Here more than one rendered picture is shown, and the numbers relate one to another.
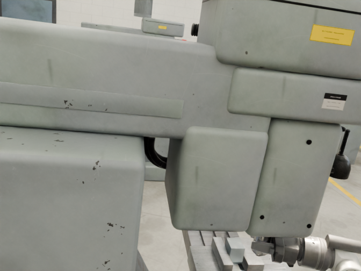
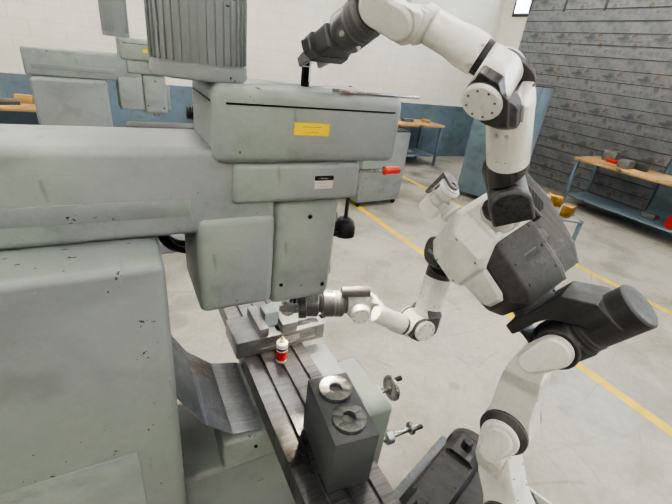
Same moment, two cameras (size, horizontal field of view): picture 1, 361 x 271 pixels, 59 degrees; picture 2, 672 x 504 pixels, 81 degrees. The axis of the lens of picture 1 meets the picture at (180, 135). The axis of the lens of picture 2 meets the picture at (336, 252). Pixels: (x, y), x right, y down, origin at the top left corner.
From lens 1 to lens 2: 30 cm
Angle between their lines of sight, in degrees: 21
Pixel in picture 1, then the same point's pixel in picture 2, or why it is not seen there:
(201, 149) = (214, 239)
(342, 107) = (331, 186)
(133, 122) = (143, 225)
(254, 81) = (252, 174)
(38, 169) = (61, 289)
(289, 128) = (291, 208)
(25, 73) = (15, 197)
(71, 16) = not seen: outside the picture
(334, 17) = (311, 114)
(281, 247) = (303, 304)
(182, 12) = not seen: hidden behind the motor
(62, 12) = not seen: outside the picture
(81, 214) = (112, 319)
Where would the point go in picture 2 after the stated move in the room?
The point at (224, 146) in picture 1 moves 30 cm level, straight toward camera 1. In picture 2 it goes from (236, 233) to (223, 306)
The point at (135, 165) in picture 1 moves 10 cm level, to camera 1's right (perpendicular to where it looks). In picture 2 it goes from (154, 269) to (207, 266)
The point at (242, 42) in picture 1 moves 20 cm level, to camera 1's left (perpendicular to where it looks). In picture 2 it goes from (234, 144) to (129, 139)
